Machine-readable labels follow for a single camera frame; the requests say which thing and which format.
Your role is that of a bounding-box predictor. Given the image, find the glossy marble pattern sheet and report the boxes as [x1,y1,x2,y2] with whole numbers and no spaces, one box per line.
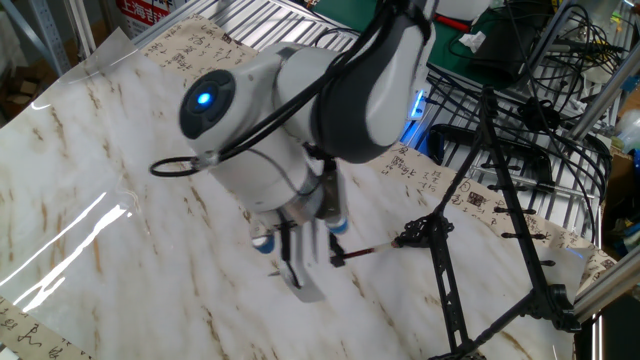
[0,27,589,360]

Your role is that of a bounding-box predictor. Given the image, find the black carved pen rack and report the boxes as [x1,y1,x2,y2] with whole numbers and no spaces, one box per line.
[392,87,584,360]

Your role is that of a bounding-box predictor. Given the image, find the brown cardboard boxes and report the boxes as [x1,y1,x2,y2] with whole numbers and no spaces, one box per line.
[0,64,51,119]

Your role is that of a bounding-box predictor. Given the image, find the grey steel shelf frame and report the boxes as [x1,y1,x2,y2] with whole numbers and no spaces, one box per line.
[0,0,71,76]

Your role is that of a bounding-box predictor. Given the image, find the aluminium frame profile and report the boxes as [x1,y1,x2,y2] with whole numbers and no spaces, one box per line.
[569,47,640,141]
[573,259,640,324]

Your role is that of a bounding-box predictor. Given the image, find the red marker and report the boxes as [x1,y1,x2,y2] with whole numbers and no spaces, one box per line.
[432,12,474,34]

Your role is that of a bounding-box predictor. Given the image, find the black box device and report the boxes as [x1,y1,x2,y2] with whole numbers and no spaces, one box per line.
[469,19,539,89]

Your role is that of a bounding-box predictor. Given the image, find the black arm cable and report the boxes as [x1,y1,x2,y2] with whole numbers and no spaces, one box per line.
[149,0,436,291]

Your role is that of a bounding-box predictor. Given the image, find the red and white sign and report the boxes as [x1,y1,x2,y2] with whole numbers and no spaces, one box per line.
[115,0,176,39]

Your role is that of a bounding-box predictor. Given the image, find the brown calligraphy brush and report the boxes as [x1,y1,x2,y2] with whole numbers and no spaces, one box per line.
[268,241,402,278]

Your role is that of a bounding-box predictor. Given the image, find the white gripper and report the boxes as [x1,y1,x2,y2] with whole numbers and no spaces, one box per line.
[277,219,348,304]

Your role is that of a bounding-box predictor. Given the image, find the black cable bundle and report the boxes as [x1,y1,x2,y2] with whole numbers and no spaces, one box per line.
[424,0,629,246]

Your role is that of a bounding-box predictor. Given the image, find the green mat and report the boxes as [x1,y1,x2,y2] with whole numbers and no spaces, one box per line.
[312,0,506,86]

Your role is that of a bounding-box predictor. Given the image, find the crumpled white tissue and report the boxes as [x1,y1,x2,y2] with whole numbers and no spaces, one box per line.
[458,30,487,54]

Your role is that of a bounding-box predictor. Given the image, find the beige calligraphy paper scroll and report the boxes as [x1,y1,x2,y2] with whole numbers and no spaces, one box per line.
[0,13,619,360]

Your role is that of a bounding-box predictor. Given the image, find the silver camera with blue cap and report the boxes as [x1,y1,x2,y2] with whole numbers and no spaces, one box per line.
[319,169,350,236]
[249,219,276,255]

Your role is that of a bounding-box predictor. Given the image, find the clear plastic bag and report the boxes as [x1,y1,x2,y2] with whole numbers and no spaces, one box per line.
[614,109,640,154]

